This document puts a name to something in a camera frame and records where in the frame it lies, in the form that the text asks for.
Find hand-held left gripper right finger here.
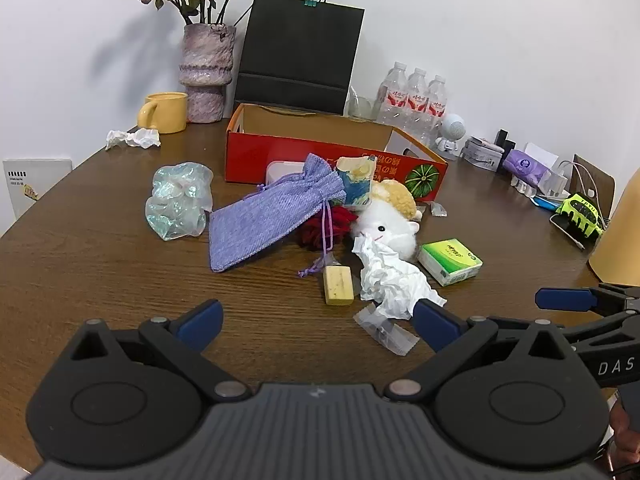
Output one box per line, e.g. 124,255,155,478
385,299,576,402

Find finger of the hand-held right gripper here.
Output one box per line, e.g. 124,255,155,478
535,284,640,317

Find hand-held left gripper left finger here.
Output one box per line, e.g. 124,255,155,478
70,299,252,404

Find large white tissue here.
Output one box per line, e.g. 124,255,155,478
351,236,448,321

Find white and yellow plush toy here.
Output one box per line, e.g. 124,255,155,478
349,178,424,264

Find clear plastic bag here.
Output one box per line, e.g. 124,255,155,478
144,161,215,242

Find purple drawstring pouch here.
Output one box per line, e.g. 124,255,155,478
208,153,347,279

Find red artificial flower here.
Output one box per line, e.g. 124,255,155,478
297,204,359,252

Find blue painted print packet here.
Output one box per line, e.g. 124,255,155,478
334,155,377,211

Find red cardboard box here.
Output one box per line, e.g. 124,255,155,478
224,103,450,207

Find person's right hand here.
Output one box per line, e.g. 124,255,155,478
611,394,640,457

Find clear plastic wrapper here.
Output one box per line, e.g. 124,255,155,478
353,304,420,357

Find green tissue pack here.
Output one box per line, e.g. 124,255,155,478
417,238,484,288

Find yellow chair back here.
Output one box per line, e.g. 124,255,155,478
588,167,640,292

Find yellow and black glove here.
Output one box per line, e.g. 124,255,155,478
554,192,606,241

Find yellow soap bar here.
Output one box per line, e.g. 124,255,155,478
323,265,356,307

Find white charger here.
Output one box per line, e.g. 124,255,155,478
542,160,571,197

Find brown wooden board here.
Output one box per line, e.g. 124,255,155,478
572,154,616,222

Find purple tissue pack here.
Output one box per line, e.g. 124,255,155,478
502,149,552,187

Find white card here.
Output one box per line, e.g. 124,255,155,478
523,142,560,172

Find printed tin box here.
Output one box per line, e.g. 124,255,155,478
460,135,506,173

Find black rectangular device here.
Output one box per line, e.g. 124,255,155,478
494,129,516,162

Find white wet wipes pack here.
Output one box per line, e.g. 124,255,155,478
264,159,307,187

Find white robot figurine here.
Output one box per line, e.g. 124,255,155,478
433,113,467,155

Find small crumpled white tissue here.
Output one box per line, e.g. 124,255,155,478
105,128,162,151

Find yellow mug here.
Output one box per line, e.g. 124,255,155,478
137,92,189,135

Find clear water bottle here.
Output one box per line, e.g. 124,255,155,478
426,75,448,137
407,66,431,142
376,61,412,127

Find white printed booklet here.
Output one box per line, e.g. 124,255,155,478
2,158,74,222

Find grey glass with spoon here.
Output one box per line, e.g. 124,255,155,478
347,86,377,121

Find purple ceramic vase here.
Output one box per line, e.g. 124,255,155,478
178,23,237,124

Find black paper bag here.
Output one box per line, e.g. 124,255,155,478
233,0,365,117

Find white charging cable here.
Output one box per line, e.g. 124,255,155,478
550,160,612,226

